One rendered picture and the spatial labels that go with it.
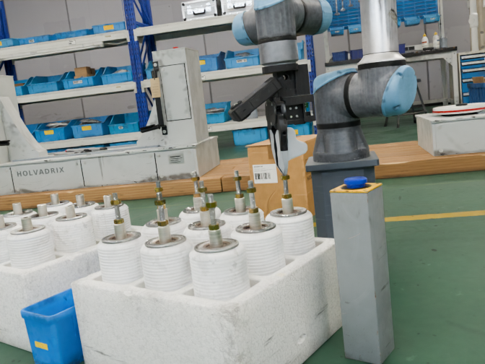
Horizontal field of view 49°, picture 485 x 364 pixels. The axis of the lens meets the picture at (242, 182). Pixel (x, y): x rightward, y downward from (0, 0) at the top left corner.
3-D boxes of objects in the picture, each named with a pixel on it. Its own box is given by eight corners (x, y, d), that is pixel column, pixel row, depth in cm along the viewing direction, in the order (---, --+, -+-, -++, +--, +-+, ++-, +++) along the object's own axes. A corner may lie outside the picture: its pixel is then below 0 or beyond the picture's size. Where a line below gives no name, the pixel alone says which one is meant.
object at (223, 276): (214, 366, 87) (200, 259, 84) (193, 344, 96) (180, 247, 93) (266, 349, 91) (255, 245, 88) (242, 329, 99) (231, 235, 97)
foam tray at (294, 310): (208, 297, 138) (199, 229, 135) (349, 320, 115) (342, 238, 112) (84, 369, 107) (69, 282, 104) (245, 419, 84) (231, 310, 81)
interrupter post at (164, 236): (157, 245, 96) (154, 227, 96) (162, 242, 99) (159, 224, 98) (169, 245, 96) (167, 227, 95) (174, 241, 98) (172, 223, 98)
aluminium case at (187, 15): (194, 26, 592) (192, 7, 589) (227, 21, 583) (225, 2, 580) (182, 22, 551) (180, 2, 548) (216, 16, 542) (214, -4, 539)
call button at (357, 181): (350, 187, 97) (349, 175, 97) (371, 187, 95) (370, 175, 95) (341, 191, 94) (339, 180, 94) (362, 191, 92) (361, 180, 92)
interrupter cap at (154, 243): (138, 250, 95) (138, 247, 94) (154, 239, 102) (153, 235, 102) (179, 248, 93) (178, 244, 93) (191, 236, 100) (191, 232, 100)
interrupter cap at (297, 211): (294, 208, 114) (293, 205, 114) (314, 213, 108) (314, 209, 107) (263, 215, 111) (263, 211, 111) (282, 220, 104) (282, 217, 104)
